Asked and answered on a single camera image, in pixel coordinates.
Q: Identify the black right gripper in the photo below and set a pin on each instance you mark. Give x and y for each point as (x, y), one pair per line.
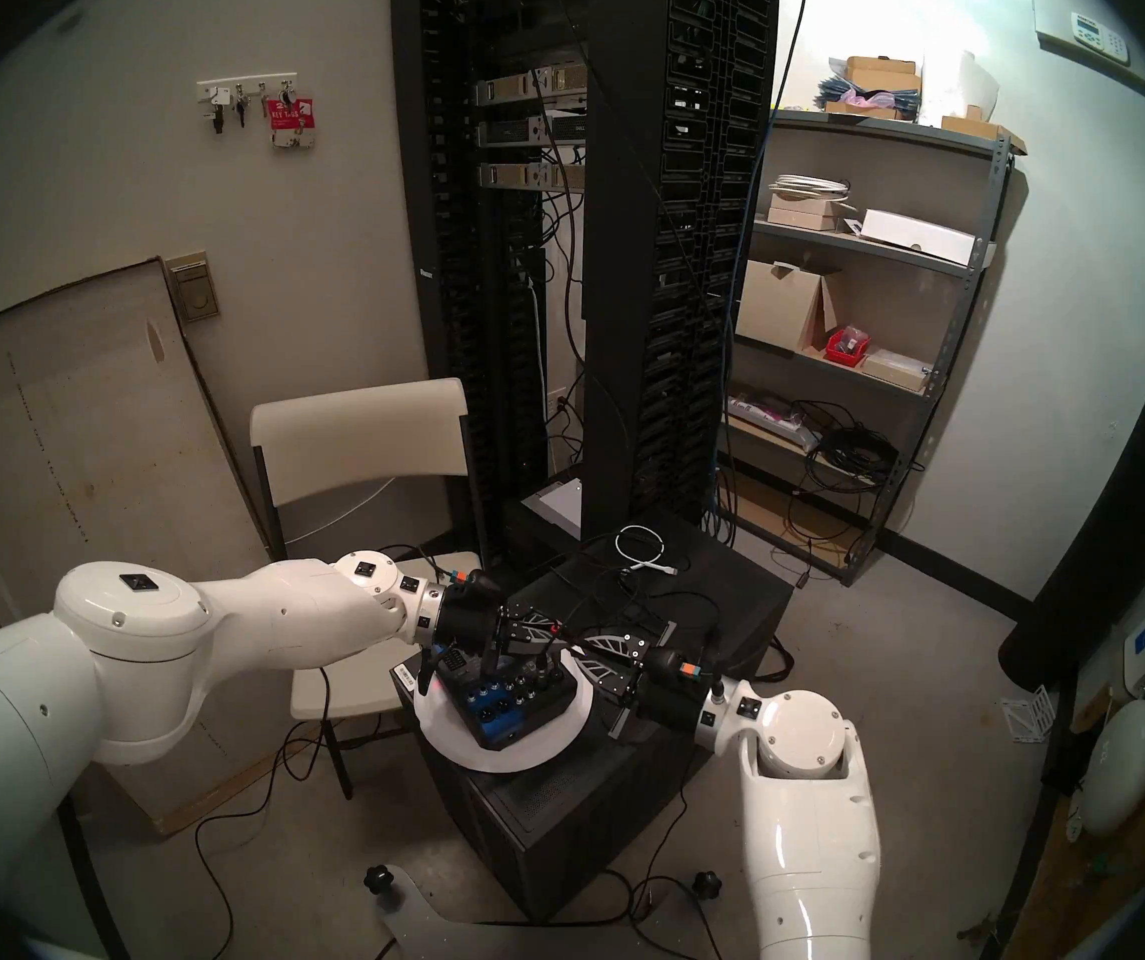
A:
(672, 696)

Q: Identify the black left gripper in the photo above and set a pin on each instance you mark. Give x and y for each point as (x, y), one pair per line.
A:
(470, 618)

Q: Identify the black and blue audio mixer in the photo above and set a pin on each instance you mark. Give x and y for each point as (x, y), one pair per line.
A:
(508, 713)

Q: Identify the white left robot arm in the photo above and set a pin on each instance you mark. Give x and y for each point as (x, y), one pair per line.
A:
(232, 623)

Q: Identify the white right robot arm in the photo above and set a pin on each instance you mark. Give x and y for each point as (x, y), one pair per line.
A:
(802, 828)

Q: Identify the white round plate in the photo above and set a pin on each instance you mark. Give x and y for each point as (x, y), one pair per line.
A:
(552, 746)

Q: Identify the grey flat box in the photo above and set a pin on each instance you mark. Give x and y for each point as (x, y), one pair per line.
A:
(558, 503)

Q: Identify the flat brown cardboard sheet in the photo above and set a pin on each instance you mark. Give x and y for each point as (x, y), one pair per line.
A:
(782, 513)

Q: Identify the black star knob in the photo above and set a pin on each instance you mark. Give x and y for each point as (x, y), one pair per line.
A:
(378, 879)
(706, 884)

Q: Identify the beige folding chair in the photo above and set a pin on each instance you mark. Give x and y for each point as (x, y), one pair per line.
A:
(352, 438)

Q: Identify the white and pink package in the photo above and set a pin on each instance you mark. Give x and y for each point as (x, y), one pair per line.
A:
(768, 413)

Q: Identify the black server rack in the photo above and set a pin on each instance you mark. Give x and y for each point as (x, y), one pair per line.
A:
(632, 268)

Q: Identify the small red bin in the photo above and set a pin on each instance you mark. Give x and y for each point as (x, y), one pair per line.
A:
(844, 348)

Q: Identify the open cardboard box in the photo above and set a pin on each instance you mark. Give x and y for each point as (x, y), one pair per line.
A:
(778, 308)

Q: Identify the flat tan box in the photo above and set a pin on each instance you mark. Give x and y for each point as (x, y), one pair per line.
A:
(894, 368)

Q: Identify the beige rack unit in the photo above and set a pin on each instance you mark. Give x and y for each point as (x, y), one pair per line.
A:
(512, 88)
(518, 175)

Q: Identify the small beige box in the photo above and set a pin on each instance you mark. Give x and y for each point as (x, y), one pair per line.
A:
(802, 218)

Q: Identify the large pale wooden board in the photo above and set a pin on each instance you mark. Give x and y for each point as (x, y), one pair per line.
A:
(82, 448)

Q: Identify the dark grey rack unit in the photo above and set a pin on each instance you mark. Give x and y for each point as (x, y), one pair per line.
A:
(522, 131)

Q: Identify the white oval device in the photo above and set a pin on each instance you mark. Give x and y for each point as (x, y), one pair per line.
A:
(1118, 768)

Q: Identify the large black foam panel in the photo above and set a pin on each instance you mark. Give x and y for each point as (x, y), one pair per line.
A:
(1112, 528)

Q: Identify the white flat box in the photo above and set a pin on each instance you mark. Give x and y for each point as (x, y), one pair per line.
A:
(918, 233)

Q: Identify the grey metal shelf unit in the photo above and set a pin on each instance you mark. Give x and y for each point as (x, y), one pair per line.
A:
(882, 131)

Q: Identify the dark hanging key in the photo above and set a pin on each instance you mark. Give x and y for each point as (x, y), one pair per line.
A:
(242, 110)
(220, 116)

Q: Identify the pink and blue bag stack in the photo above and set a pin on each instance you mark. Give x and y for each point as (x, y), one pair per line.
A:
(862, 100)

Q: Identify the white key hook rack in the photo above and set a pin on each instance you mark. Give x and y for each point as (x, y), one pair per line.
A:
(252, 84)

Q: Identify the closed cardboard box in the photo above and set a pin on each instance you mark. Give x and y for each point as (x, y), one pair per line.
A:
(882, 73)

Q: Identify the white paper bag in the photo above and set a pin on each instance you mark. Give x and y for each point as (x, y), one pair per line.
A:
(962, 83)

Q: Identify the white alarm keypad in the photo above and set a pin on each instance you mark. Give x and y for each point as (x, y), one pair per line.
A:
(1098, 36)

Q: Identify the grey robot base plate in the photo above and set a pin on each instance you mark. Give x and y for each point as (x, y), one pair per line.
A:
(422, 918)

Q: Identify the white lattice bracket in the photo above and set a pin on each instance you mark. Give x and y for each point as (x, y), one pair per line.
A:
(1028, 713)

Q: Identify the beige wall control plate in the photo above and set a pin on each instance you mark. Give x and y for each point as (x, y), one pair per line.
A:
(194, 293)

